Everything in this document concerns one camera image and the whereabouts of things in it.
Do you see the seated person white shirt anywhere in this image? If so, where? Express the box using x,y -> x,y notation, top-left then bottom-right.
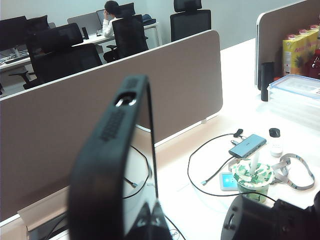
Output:
102,0 -> 125,38

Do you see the short black hub cable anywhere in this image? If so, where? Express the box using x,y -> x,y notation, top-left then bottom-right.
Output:
200,156 -> 236,187

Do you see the red drink bottle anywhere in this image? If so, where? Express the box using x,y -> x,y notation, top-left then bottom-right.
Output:
303,48 -> 320,80

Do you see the thin black adapter cable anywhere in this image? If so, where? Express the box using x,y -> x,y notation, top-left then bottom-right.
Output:
122,144 -> 154,201

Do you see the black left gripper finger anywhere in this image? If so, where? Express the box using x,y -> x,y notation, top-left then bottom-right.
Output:
151,199 -> 174,240

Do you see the grey desk partition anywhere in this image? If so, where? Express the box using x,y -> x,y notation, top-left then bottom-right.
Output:
66,11 -> 101,30

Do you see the blue-grey USB hub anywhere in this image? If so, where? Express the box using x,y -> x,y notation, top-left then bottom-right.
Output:
228,133 -> 267,159

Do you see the yellow juice carton pack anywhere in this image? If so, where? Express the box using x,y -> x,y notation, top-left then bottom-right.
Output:
282,23 -> 320,78

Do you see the black smartphone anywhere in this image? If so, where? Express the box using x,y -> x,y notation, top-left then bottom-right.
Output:
67,74 -> 160,240

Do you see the black mesh office chair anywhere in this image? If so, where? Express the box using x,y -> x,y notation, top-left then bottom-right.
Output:
169,0 -> 212,43
24,22 -> 85,83
103,14 -> 150,63
22,42 -> 103,90

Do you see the small white bottle black cap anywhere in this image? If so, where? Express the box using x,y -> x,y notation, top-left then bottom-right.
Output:
268,127 -> 285,158

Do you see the brown desk partition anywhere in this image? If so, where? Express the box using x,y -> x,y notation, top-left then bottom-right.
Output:
254,0 -> 320,90
0,29 -> 224,223

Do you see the black charger cable with plug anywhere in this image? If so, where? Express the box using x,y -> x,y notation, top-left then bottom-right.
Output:
186,128 -> 278,203

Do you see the white drinking straw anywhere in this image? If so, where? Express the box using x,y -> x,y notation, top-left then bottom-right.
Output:
248,149 -> 263,177

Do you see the black computer monitor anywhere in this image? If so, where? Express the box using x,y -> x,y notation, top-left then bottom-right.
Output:
0,15 -> 28,52

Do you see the beige cable tray lid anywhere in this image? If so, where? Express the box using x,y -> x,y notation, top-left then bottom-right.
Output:
17,185 -> 73,232

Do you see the clear plastic food container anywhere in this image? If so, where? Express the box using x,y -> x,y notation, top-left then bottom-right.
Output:
266,74 -> 320,121

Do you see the white drink cup green label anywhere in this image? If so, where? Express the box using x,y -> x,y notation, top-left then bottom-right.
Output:
229,159 -> 275,204

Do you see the white office desk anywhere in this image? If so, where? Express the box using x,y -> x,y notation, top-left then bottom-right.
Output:
0,21 -> 161,73

